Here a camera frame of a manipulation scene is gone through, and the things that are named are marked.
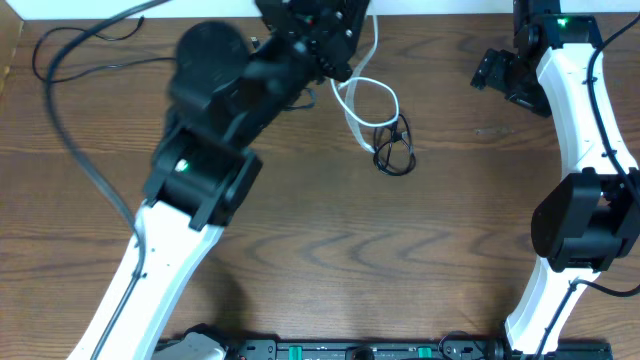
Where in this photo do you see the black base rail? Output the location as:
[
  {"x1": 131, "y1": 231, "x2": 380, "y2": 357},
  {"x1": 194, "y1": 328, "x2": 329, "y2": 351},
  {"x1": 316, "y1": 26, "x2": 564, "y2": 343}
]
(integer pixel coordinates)
[{"x1": 154, "y1": 324, "x2": 613, "y2": 360}]

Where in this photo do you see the white USB cable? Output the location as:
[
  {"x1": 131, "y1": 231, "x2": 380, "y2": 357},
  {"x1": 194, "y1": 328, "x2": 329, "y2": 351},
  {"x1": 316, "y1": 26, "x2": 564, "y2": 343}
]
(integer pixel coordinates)
[{"x1": 329, "y1": 14, "x2": 401, "y2": 154}]

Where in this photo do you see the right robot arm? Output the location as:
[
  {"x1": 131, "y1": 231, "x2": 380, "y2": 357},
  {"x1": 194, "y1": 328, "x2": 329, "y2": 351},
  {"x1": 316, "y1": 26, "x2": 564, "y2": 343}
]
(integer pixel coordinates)
[{"x1": 472, "y1": 0, "x2": 639, "y2": 359}]

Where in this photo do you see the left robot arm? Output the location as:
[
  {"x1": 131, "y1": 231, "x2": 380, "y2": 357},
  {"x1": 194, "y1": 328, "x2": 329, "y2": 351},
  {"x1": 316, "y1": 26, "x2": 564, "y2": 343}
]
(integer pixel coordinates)
[{"x1": 72, "y1": 1, "x2": 368, "y2": 359}]

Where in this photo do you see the short black USB cable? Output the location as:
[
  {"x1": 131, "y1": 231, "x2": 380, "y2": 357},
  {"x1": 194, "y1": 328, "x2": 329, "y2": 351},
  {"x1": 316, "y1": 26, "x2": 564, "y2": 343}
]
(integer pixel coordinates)
[{"x1": 372, "y1": 113, "x2": 417, "y2": 177}]

